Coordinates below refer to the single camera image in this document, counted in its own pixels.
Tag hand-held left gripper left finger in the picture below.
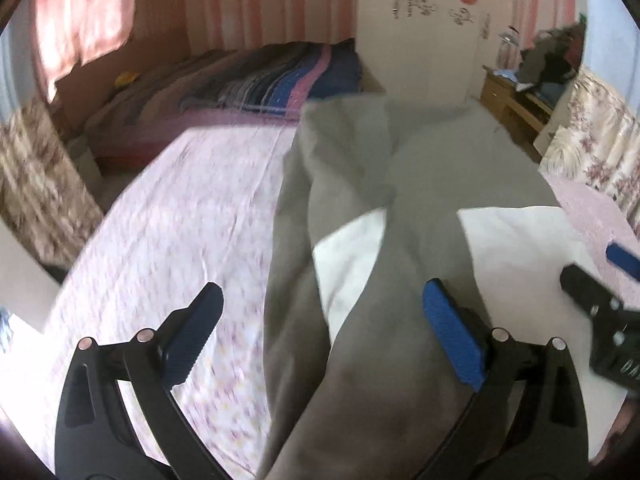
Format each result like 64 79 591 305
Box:
52 282 226 480

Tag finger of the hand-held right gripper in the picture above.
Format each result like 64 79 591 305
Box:
605 242 640 281
560 265 626 318

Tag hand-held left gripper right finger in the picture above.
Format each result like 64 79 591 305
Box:
422 278 591 480

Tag grey and white jacket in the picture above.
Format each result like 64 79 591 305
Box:
257 95 613 480

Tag pile of dark clothes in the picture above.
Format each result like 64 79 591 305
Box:
517 22 586 96

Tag pink floral bedsheet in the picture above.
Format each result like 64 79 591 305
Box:
0 125 640 480

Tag white furniture panel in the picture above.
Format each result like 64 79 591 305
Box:
0 225 61 336

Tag wooden nightstand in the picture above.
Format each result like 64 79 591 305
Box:
480 67 556 161

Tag dark striped blanket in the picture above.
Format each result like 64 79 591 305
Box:
85 40 363 171

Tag brown bed headboard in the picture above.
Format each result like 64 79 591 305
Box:
54 35 201 131

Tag white wardrobe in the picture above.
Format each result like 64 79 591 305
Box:
356 0 516 106

